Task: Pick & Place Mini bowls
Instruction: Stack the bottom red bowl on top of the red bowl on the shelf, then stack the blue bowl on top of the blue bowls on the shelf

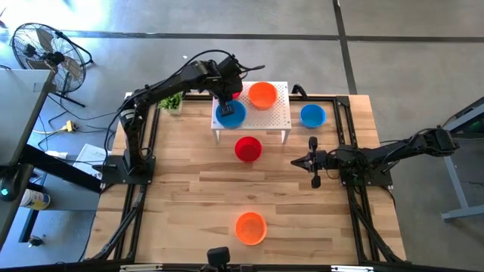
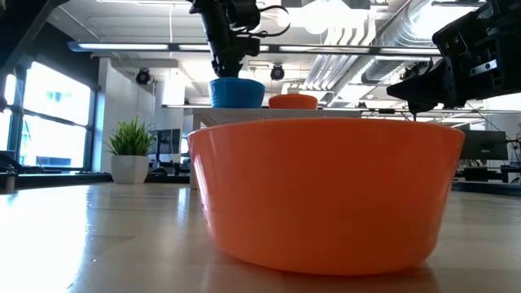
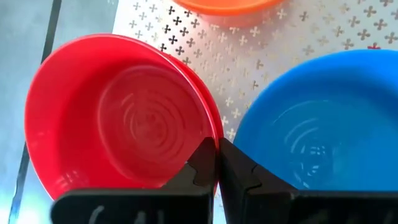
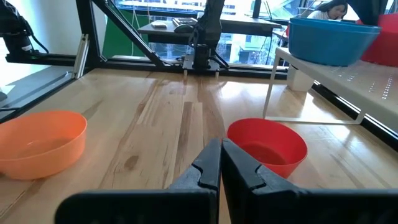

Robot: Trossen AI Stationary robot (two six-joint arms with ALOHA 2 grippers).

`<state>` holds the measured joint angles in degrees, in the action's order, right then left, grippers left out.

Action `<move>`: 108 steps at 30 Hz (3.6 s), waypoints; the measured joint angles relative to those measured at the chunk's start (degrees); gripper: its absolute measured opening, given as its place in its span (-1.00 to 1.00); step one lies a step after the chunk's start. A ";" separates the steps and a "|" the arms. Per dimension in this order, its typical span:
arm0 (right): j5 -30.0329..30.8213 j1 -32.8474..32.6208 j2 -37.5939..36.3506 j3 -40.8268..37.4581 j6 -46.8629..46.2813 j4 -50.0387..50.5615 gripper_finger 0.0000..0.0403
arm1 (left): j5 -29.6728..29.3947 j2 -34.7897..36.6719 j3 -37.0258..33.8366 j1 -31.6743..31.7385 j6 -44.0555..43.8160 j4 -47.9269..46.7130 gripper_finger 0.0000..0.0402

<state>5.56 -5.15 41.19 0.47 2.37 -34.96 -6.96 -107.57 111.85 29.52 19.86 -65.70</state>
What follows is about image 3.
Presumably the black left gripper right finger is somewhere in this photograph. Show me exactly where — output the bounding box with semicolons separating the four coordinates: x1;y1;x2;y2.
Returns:
219;138;398;224

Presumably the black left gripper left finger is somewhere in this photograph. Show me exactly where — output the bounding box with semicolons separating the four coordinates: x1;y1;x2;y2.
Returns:
51;136;218;224

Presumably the blue plastic mini bowl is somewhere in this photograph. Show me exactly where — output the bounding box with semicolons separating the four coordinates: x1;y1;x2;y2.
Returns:
233;49;398;191

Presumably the orange plastic mini bowl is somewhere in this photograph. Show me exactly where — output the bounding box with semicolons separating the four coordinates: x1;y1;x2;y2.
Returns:
172;0;287;17

